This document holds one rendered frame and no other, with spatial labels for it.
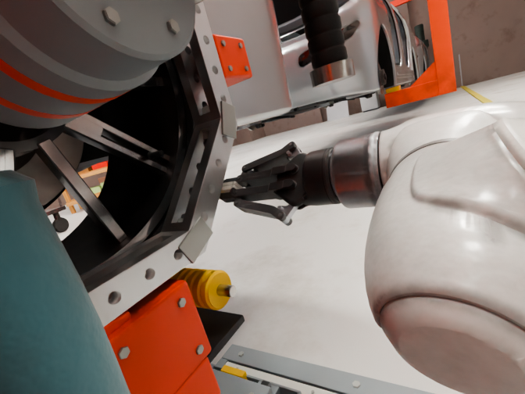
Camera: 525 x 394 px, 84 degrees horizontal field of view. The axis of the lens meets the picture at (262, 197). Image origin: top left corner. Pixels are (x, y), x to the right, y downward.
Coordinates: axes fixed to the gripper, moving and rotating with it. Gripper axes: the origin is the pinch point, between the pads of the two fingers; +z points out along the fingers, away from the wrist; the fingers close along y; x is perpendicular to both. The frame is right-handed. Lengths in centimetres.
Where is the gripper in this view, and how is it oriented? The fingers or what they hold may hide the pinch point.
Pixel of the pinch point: (223, 191)
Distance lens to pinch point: 50.0
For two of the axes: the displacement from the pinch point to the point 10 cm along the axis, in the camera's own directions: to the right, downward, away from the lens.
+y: 1.7, -9.0, 4.0
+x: -5.4, -4.2, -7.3
